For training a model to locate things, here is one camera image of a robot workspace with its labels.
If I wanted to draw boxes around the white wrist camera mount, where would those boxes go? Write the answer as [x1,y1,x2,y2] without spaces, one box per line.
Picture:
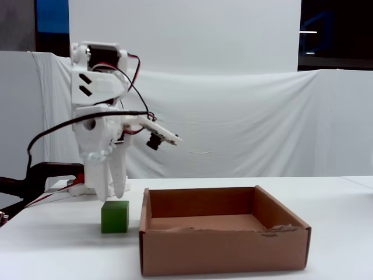
[122,115,184,152]

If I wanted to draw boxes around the white draped cloth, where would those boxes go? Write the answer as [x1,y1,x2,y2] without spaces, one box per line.
[29,51,373,179]

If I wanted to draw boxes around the red black servo wire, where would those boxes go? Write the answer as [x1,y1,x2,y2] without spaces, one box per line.
[94,54,158,137]

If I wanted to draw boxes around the white partition panel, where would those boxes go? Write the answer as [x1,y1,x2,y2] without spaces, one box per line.
[0,51,41,179]

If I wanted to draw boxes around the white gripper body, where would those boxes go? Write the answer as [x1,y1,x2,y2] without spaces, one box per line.
[72,104,135,160]

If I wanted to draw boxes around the white backdrop board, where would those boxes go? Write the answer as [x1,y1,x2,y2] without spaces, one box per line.
[68,0,302,77]

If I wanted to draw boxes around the dark window pane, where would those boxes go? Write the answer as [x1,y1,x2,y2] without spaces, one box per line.
[34,0,71,58]
[297,0,373,72]

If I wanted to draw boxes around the thick black camera cable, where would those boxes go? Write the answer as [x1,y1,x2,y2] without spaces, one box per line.
[27,110,150,176]

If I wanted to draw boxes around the brown cardboard box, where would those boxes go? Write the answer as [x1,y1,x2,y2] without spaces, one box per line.
[139,184,312,277]

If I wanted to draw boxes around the black table clamp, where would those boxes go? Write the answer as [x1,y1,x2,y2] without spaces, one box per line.
[0,162,85,215]

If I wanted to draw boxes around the green cube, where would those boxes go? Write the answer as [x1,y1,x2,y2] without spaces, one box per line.
[101,200,130,235]

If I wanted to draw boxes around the red white power wire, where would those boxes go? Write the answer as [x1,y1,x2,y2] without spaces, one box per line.
[24,174,85,209]

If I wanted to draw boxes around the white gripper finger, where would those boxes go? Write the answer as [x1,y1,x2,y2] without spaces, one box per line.
[83,153,114,202]
[109,142,135,200]

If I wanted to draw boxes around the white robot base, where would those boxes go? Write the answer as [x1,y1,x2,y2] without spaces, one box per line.
[68,174,131,197]

